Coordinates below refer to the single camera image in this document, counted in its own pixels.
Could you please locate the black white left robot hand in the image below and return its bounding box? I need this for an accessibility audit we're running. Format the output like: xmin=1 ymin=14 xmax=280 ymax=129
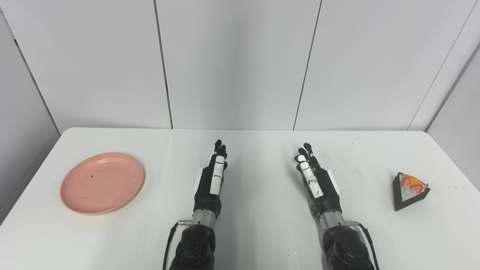
xmin=193 ymin=139 xmax=228 ymax=218

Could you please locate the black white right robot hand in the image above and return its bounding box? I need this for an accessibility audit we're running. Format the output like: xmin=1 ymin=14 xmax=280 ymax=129
xmin=294 ymin=142 xmax=342 ymax=220

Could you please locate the triangular cake slice with fruit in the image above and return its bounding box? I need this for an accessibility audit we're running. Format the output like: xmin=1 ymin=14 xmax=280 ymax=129
xmin=393 ymin=172 xmax=431 ymax=212

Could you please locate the pink round plate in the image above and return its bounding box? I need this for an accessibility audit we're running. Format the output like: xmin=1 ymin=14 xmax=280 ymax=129
xmin=60 ymin=152 xmax=146 ymax=215

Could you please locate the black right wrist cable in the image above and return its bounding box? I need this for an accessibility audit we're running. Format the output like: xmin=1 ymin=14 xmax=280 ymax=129
xmin=347 ymin=221 xmax=380 ymax=270

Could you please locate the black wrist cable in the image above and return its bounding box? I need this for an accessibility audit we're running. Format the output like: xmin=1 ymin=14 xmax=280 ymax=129
xmin=162 ymin=220 xmax=192 ymax=270
xmin=347 ymin=221 xmax=380 ymax=270

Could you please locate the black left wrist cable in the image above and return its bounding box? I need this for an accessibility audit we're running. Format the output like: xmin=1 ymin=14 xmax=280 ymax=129
xmin=162 ymin=220 xmax=192 ymax=270

